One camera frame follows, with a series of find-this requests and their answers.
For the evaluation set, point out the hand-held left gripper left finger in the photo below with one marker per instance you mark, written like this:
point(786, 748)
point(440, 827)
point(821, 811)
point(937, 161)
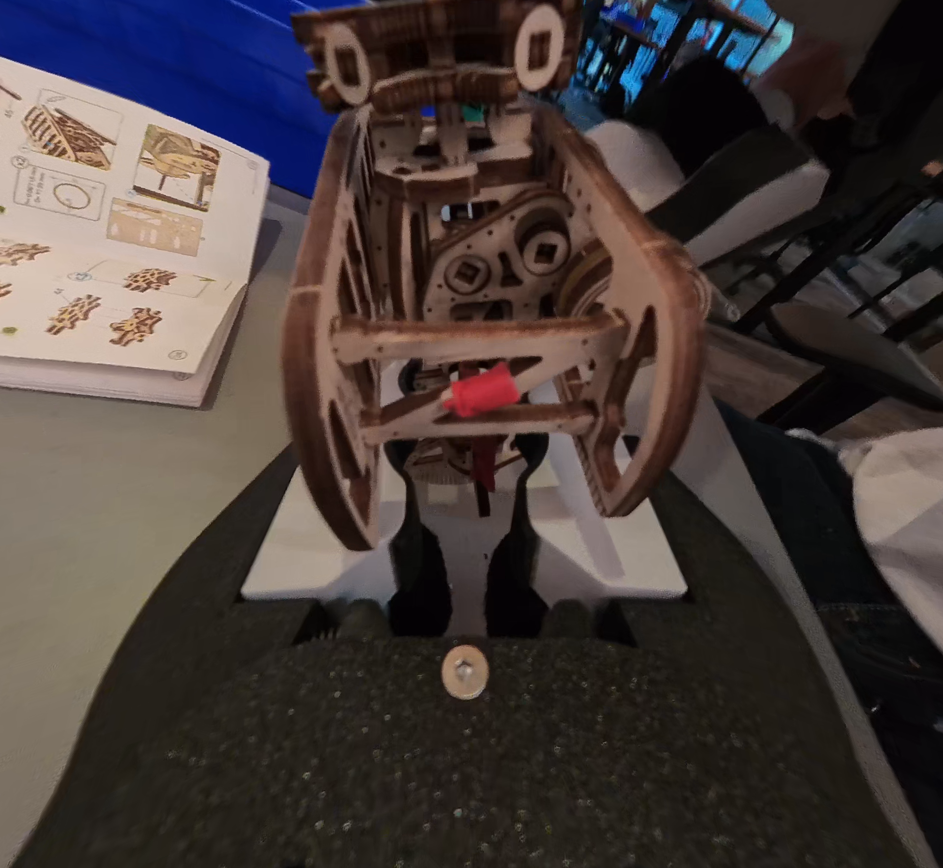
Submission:
point(295, 573)

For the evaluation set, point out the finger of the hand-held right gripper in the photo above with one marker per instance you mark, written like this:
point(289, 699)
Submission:
point(633, 161)
point(751, 212)

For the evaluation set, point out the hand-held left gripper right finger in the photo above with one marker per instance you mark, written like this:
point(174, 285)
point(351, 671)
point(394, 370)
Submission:
point(633, 566)

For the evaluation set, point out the wooden radial engine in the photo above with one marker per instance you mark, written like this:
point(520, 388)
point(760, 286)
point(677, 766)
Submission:
point(442, 28)

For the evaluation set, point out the wooden biplane model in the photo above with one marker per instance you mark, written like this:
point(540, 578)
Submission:
point(479, 338)

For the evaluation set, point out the person's right forearm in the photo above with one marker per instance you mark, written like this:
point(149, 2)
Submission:
point(810, 80)

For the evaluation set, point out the black chair base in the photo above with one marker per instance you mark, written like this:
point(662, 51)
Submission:
point(847, 308)

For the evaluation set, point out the person's dark trousers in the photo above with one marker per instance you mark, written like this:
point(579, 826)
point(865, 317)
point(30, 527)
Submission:
point(810, 514)

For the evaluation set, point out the instruction booklet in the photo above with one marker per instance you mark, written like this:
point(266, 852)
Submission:
point(110, 257)

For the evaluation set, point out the blue plastic bin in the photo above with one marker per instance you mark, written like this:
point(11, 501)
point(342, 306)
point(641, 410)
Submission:
point(147, 14)

